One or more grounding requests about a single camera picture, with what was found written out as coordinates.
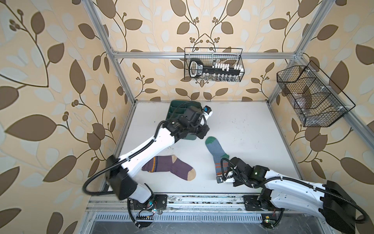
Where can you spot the green divided plastic tray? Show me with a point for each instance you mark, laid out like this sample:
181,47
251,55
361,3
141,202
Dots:
172,124

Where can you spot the black wire basket wall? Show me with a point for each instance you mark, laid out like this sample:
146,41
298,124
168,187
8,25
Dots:
317,100
208,54

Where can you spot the black tool in basket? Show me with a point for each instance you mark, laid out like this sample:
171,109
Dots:
197,68

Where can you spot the black wire basket back wall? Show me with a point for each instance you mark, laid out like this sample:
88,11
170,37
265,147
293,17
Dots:
208,54

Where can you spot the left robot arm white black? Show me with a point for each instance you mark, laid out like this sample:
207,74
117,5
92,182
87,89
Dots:
119,172

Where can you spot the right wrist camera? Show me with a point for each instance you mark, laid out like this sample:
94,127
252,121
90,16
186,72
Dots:
226,178

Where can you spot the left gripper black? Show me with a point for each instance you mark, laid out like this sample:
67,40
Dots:
201,133

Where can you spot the black wire basket right wall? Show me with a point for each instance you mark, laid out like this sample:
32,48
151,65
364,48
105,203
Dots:
317,100

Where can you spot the blue grey sock green toe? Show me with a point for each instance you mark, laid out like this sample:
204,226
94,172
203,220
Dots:
217,152

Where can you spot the purple sock beige toe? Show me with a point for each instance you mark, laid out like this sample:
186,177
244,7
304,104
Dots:
170,164

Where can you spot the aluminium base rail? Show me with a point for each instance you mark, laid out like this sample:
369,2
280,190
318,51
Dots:
179,207

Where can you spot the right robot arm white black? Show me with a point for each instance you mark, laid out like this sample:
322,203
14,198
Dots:
328,201

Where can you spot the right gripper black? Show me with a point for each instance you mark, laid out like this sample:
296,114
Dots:
234,183

